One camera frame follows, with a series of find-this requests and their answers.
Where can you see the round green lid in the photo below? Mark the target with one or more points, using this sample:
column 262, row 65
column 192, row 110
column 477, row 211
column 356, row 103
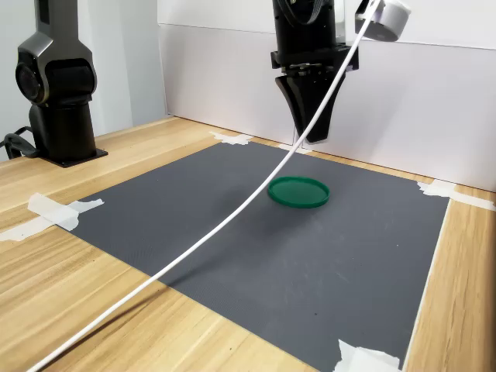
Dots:
column 298, row 191

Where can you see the white tape piece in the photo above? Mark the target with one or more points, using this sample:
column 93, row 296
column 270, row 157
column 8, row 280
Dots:
column 286, row 148
column 441, row 190
column 232, row 138
column 23, row 230
column 368, row 358
column 58, row 211

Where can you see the white partition panel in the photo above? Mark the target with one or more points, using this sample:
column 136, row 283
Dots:
column 224, row 81
column 418, row 116

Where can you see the dark grey mat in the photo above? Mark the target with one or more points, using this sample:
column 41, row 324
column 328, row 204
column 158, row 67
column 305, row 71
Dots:
column 174, row 201

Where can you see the white camera box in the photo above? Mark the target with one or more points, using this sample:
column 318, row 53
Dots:
column 387, row 21

